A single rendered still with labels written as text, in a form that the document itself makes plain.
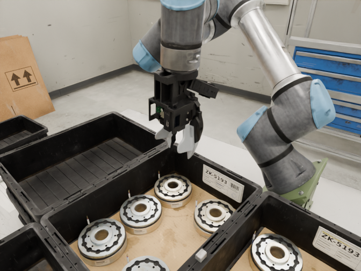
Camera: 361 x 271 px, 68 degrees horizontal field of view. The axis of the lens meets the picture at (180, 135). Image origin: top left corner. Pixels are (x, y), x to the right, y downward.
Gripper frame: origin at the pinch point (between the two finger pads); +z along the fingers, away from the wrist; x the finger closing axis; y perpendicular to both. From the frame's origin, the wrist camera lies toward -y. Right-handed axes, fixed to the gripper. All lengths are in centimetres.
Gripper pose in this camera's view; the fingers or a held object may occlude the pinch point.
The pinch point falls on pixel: (181, 147)
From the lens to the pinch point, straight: 63.5
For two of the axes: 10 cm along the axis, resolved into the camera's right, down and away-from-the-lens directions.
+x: 7.3, 4.1, -5.4
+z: -0.5, 8.3, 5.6
